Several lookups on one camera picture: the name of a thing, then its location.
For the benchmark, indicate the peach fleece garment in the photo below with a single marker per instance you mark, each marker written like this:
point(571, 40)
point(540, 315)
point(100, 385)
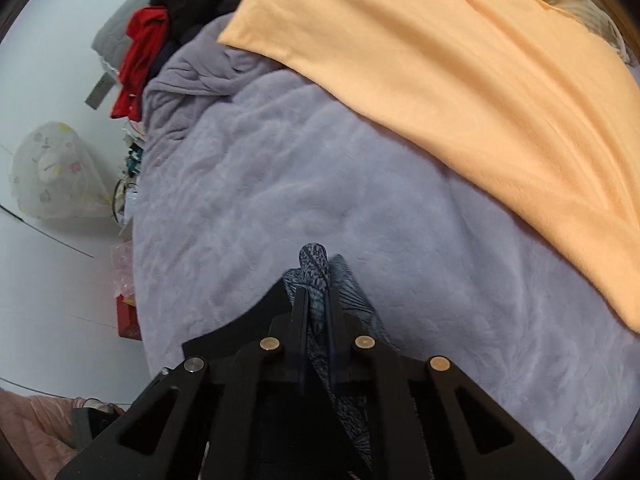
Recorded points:
point(516, 96)

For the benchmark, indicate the white floral plastic bag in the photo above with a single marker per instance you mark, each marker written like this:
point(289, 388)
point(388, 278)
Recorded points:
point(52, 176)

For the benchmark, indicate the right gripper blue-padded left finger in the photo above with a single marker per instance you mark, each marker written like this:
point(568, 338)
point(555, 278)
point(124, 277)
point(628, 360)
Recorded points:
point(196, 420)

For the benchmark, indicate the lilac crumpled garment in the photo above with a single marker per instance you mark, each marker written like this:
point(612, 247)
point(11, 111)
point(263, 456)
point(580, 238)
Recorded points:
point(200, 73)

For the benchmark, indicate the lilac plush bed blanket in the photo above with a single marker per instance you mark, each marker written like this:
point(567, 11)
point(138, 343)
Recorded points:
point(222, 214)

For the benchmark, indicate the grey quilted headboard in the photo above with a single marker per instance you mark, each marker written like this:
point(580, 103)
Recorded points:
point(111, 41)

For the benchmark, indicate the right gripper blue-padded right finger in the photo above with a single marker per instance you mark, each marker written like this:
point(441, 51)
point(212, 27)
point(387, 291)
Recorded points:
point(428, 419)

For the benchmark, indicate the red garment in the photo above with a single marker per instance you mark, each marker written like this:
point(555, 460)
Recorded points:
point(147, 30)

